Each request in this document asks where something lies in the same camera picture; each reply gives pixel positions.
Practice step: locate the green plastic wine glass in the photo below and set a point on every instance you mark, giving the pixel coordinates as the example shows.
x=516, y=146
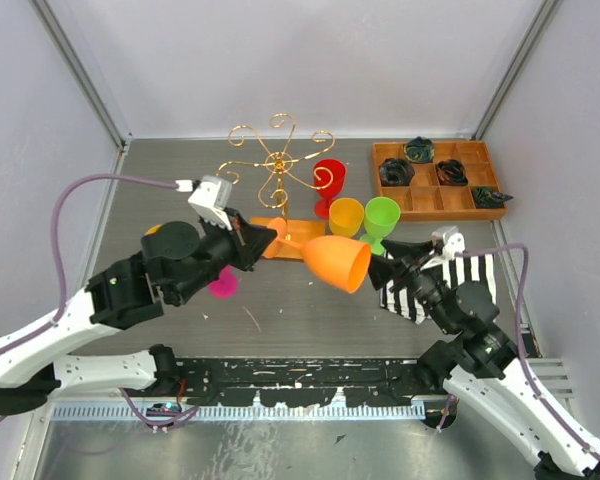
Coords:
x=381, y=215

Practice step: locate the red plastic wine glass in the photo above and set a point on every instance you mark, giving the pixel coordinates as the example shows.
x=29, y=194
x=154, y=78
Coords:
x=329, y=177

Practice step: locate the dark rolled tie middle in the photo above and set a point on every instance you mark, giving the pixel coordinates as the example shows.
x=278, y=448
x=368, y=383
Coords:
x=451, y=173

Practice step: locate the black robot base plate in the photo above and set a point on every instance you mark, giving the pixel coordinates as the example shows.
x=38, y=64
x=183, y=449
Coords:
x=295, y=382

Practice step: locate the black white striped cloth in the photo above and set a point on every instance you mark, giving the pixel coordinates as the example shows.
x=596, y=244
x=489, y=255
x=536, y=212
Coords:
x=479, y=268

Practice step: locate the yellow wine glass left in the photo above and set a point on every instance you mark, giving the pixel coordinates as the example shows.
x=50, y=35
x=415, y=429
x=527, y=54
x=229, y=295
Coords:
x=153, y=229

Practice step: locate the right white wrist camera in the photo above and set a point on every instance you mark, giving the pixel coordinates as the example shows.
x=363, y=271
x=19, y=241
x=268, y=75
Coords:
x=448, y=243

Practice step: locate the grey slotted cable duct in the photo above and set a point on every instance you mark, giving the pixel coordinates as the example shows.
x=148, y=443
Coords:
x=120, y=411

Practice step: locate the magenta plastic wine glass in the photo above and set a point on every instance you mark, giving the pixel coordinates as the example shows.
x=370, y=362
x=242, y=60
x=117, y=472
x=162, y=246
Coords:
x=226, y=285

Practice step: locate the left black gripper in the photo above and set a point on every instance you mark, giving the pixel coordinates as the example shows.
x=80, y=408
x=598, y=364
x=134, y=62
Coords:
x=242, y=237

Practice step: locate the orange plastic wine glass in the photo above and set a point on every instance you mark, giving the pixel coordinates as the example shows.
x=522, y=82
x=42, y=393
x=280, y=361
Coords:
x=337, y=261

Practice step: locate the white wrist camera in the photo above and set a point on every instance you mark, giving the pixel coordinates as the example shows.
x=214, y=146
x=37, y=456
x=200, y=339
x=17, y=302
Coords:
x=209, y=197
x=448, y=243

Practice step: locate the dark rolled tie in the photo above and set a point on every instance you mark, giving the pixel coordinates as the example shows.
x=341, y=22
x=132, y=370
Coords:
x=485, y=197
x=396, y=172
x=451, y=173
x=419, y=150

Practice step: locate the wooden compartment tray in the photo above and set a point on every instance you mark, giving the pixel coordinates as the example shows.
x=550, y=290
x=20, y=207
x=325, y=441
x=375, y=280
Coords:
x=425, y=198

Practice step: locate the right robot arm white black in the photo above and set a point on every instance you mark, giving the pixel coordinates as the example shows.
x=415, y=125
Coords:
x=482, y=366

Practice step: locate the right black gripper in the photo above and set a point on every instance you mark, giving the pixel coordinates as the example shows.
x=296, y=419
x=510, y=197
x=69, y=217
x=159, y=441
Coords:
x=380, y=269

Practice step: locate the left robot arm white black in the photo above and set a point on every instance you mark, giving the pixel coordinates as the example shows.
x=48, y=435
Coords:
x=174, y=263

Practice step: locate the dark rolled tie left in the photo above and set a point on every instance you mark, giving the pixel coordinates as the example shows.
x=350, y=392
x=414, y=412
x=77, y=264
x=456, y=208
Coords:
x=396, y=172

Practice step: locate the dark rolled tie right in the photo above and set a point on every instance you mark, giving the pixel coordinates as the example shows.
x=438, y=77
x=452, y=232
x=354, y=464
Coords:
x=485, y=197

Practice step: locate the yellow wine glass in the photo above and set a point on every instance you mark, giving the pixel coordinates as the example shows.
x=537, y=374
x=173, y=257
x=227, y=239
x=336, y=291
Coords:
x=153, y=229
x=345, y=217

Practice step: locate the dark rolled tie top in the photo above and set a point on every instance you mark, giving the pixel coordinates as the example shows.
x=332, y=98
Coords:
x=419, y=150

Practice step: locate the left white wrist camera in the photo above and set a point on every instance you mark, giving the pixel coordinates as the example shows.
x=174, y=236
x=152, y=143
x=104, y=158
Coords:
x=209, y=197

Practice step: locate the yellow wine glass centre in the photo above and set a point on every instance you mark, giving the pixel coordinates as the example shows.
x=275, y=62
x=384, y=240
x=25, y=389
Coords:
x=345, y=217

